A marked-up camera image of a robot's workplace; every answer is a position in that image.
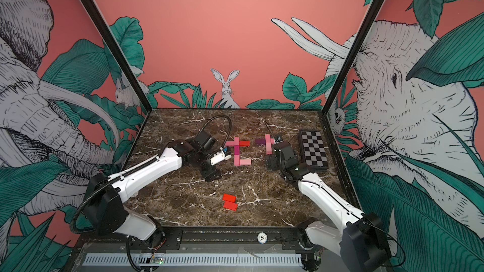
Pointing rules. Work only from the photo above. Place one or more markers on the black frame post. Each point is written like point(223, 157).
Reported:
point(114, 48)
point(362, 33)

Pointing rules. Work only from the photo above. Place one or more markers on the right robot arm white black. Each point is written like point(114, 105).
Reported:
point(338, 215)

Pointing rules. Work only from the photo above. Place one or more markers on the red block large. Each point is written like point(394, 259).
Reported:
point(229, 198)

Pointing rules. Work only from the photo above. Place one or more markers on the dark purple block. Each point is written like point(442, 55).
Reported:
point(260, 142)

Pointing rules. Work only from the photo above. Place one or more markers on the black front rail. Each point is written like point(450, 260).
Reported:
point(173, 238)

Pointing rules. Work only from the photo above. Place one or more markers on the white slotted cable duct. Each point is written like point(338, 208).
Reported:
point(193, 259)

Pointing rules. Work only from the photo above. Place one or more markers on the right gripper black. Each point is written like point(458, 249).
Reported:
point(271, 162)

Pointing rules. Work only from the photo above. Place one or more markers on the black white checkerboard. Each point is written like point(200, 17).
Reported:
point(312, 149)

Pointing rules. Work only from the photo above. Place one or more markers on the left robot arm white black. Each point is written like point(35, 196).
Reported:
point(104, 205)

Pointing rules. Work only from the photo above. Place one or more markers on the black left frame post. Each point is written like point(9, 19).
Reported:
point(114, 48)

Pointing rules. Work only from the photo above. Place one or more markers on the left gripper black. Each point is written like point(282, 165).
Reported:
point(212, 175)

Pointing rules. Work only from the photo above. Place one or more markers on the light pink block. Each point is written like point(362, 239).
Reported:
point(268, 148)
point(245, 162)

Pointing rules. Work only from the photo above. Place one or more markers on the black right frame post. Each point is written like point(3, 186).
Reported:
point(362, 33)

